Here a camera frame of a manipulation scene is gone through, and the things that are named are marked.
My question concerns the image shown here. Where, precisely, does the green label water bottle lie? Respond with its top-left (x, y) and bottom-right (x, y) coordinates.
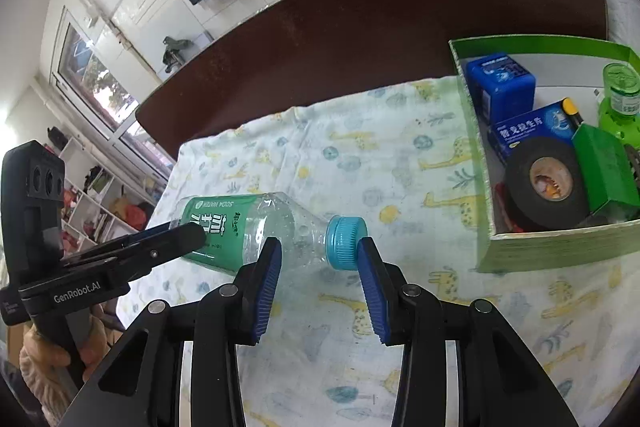
top-left (169, 192), bottom-right (368, 273)

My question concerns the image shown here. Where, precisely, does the black tape roll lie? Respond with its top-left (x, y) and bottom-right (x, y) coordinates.
top-left (504, 138), bottom-right (590, 232)

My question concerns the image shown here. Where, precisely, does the small green box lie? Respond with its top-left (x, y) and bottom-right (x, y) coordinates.
top-left (572, 124), bottom-right (639, 222)

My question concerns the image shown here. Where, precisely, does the blue medicine carton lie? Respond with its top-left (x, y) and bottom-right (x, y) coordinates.
top-left (487, 101), bottom-right (577, 165)

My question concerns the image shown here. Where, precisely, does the blue plastic box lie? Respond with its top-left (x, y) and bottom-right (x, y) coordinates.
top-left (465, 53), bottom-right (536, 124)

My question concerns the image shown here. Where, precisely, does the green mosquito repellent plug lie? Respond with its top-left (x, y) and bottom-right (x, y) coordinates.
top-left (599, 63), bottom-right (640, 150)

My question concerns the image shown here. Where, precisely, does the colourful card box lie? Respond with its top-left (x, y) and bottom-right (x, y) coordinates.
top-left (494, 182), bottom-right (524, 233)

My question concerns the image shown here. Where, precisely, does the left hand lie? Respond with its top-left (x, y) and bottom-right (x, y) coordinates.
top-left (18, 313), bottom-right (109, 383)

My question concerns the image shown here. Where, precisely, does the white shelf unit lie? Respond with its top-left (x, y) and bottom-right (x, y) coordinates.
top-left (48, 128), bottom-right (165, 255)

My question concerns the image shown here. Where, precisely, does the grey faucet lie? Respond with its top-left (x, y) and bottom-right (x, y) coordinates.
top-left (163, 36), bottom-right (194, 75)

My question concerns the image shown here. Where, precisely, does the giraffe print cloth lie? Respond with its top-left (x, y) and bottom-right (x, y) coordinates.
top-left (151, 77), bottom-right (639, 426)

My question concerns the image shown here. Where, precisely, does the dark brown table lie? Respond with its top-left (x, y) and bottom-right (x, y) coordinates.
top-left (136, 0), bottom-right (608, 156)

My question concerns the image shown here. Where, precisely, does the green cardboard box tray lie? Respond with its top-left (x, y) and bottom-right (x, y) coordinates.
top-left (450, 35), bottom-right (639, 272)

